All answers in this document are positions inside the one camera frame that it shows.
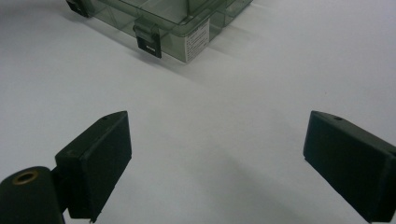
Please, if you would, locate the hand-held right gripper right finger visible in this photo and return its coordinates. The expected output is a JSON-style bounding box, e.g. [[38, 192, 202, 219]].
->
[[303, 110, 396, 224]]

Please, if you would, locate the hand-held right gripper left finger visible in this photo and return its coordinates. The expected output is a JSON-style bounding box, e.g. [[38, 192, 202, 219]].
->
[[53, 110, 134, 224]]

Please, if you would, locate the transparent grey compartment box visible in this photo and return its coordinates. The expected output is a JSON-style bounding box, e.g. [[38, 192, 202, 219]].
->
[[64, 0, 254, 64]]

